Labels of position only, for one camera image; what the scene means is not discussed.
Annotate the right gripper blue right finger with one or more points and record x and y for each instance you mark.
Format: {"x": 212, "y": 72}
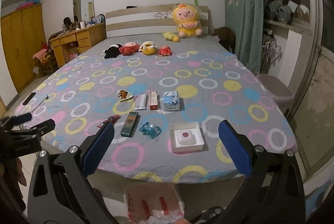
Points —
{"x": 238, "y": 147}

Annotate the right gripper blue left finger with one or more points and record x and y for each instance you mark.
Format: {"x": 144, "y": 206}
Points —
{"x": 94, "y": 148}

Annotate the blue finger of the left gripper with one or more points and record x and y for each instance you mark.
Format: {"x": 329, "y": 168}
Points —
{"x": 21, "y": 119}
{"x": 43, "y": 128}

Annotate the red candy wrapper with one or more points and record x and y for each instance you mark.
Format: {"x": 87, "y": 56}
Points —
{"x": 111, "y": 119}

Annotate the teal gold ornate box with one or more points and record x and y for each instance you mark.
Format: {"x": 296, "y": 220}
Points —
{"x": 129, "y": 125}

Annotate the white box with red dot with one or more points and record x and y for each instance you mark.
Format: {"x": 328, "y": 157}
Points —
{"x": 186, "y": 137}

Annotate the blue crinkled wrapper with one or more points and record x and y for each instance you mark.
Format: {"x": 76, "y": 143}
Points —
{"x": 150, "y": 130}

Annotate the orange flower snack wrapper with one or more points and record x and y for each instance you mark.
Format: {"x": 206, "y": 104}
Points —
{"x": 124, "y": 95}

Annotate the silver white sachet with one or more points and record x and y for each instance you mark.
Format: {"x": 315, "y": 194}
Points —
{"x": 141, "y": 102}

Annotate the blue white carton box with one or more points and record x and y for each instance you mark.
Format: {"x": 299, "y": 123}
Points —
{"x": 171, "y": 101}

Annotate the red white medicine box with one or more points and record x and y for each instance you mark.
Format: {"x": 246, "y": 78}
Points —
{"x": 153, "y": 100}

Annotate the person's left hand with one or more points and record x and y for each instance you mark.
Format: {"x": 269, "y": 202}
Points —
{"x": 18, "y": 173}

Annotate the black remote control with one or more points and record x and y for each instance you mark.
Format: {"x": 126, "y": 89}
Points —
{"x": 27, "y": 100}

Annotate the wooden desk with drawers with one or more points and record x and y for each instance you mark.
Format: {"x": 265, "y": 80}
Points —
{"x": 84, "y": 39}

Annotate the wooden wardrobe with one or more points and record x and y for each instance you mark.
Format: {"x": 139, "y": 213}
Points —
{"x": 22, "y": 35}

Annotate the black and white plush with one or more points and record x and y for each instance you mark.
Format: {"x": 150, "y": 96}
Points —
{"x": 113, "y": 51}

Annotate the brown plush on chair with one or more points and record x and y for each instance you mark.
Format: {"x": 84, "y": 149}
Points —
{"x": 226, "y": 37}

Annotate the red crab plush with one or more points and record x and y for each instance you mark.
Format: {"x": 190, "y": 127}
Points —
{"x": 129, "y": 48}

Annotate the yellow bee plush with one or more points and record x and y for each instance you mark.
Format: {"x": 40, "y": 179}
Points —
{"x": 148, "y": 48}

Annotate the small red plush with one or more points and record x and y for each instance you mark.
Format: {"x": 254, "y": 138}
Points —
{"x": 165, "y": 51}

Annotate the small yellow duck plush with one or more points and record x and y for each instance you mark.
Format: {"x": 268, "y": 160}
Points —
{"x": 171, "y": 36}

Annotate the large yellow pig plush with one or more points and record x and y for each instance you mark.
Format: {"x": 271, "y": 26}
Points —
{"x": 187, "y": 21}

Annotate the striped wooden headboard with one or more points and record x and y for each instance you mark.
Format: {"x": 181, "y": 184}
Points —
{"x": 148, "y": 20}

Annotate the teal bamboo curtain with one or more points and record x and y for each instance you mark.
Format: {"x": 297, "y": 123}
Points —
{"x": 245, "y": 18}

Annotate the bed with ring-patterned sheet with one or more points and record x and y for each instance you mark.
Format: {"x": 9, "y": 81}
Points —
{"x": 213, "y": 85}

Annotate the wall mirror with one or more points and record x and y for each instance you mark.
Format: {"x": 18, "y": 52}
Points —
{"x": 83, "y": 10}

